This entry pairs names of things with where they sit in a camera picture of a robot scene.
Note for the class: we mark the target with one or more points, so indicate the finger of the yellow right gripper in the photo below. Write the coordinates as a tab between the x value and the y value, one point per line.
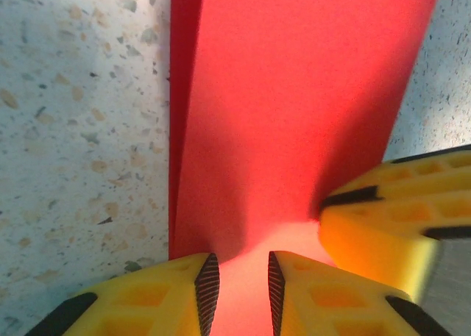
423	174
368	233

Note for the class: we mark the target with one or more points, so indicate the red paper sheet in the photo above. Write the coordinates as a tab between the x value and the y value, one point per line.
276	93

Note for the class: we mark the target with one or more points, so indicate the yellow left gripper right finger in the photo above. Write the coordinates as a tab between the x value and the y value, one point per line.
331	306

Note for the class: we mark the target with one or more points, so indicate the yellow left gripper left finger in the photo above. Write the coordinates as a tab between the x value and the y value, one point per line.
147	303

